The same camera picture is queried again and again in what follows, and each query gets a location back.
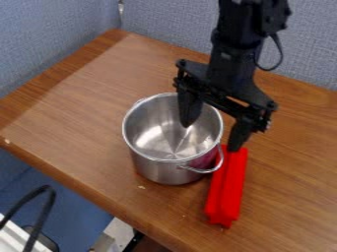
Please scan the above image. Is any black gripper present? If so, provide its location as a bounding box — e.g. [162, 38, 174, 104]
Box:
[174, 45, 279, 153]

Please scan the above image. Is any stainless steel pot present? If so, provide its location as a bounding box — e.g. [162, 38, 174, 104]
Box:
[124, 93, 225, 185]

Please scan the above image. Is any red block object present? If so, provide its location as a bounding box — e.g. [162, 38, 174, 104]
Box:
[205, 145, 249, 228]

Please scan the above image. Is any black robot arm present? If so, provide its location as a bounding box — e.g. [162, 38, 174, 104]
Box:
[174, 0, 292, 153]

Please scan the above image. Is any white box under table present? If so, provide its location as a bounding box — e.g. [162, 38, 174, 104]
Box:
[0, 220, 61, 252]

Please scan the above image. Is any black cable loop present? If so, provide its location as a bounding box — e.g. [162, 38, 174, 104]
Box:
[0, 184, 58, 252]

